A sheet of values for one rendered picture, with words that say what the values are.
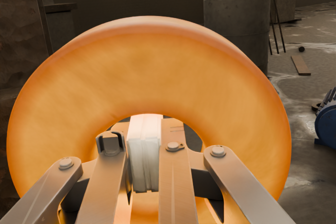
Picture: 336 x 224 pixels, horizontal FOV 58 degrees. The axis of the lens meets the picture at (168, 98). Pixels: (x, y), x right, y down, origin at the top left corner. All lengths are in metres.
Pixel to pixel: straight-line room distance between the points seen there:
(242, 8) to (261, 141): 2.46
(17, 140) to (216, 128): 0.10
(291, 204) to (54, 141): 1.50
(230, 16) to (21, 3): 2.23
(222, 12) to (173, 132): 2.50
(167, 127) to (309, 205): 1.50
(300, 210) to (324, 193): 0.19
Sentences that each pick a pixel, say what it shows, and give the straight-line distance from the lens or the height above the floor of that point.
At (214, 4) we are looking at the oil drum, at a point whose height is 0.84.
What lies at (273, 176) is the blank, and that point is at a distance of 0.18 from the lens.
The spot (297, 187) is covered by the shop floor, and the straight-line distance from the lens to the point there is 1.73.
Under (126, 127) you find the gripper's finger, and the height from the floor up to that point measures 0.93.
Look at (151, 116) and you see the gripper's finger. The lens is 0.15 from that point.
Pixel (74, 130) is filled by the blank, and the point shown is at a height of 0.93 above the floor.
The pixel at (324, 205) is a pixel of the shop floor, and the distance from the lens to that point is 1.65.
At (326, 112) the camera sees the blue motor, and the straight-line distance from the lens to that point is 1.91.
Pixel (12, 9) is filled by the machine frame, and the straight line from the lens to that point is 0.51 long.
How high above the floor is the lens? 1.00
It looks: 20 degrees down
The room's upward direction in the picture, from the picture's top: 4 degrees counter-clockwise
